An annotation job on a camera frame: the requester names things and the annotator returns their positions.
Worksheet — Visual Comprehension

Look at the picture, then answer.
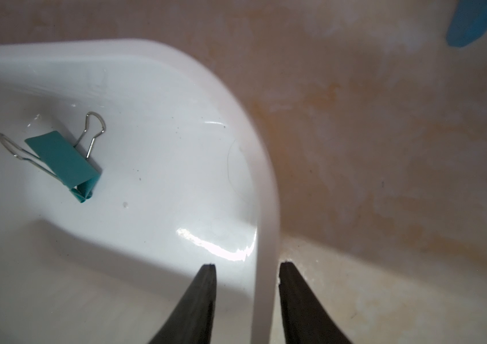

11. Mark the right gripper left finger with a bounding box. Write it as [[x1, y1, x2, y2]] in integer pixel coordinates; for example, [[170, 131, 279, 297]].
[[150, 264, 217, 344]]

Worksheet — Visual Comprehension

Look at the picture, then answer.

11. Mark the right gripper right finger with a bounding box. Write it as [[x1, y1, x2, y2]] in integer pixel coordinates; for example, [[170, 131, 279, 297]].
[[279, 262, 350, 343]]

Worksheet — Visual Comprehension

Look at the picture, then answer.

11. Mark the white plastic storage box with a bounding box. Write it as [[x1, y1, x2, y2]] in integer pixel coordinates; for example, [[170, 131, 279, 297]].
[[0, 40, 280, 343]]

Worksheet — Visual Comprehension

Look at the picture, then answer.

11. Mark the teal binder clip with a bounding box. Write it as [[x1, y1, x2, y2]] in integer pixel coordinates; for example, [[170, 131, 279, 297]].
[[0, 111, 107, 203]]

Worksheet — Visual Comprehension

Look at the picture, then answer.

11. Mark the blue white toy crib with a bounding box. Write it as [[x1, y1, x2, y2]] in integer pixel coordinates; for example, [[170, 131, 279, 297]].
[[445, 0, 487, 47]]

